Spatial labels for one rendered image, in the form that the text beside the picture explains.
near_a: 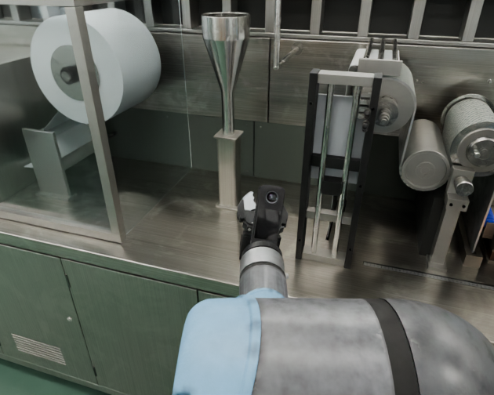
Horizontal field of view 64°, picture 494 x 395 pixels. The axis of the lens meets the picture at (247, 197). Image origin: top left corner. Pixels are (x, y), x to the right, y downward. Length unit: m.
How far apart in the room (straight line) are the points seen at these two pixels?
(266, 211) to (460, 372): 0.48
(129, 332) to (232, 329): 1.29
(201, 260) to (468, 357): 0.98
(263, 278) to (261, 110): 1.00
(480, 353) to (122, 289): 1.20
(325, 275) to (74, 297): 0.88
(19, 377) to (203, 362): 2.06
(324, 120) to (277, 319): 0.78
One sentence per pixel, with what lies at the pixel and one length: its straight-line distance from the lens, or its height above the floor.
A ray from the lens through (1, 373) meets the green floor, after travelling 2.34.
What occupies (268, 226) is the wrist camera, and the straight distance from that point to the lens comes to 0.69.
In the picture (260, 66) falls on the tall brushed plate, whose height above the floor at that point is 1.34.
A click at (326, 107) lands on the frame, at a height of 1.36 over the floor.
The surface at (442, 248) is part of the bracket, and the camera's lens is 1.25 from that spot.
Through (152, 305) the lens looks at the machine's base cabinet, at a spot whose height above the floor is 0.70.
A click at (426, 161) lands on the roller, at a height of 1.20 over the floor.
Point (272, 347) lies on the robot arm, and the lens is 0.25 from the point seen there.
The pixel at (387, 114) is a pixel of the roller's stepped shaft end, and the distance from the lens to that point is 1.02.
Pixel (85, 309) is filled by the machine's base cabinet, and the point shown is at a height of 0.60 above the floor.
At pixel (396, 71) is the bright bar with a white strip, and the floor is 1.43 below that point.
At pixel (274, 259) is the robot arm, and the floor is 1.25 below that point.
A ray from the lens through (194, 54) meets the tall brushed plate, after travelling 1.56.
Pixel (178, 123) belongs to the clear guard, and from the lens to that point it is 1.56.
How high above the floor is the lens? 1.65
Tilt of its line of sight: 30 degrees down
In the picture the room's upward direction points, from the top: straight up
